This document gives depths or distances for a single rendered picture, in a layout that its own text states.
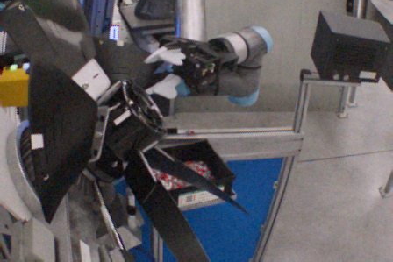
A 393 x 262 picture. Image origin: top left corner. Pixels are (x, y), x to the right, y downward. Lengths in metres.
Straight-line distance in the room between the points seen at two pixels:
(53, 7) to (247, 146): 0.84
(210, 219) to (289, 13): 1.61
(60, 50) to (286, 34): 2.29
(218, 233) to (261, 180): 0.26
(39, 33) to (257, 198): 1.05
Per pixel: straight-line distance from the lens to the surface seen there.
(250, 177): 1.64
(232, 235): 1.81
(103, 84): 0.93
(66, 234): 0.77
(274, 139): 1.55
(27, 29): 0.89
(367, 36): 1.46
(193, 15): 1.27
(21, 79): 1.36
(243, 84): 1.29
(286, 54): 3.13
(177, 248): 0.89
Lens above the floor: 1.70
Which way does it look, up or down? 32 degrees down
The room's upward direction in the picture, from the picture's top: 6 degrees clockwise
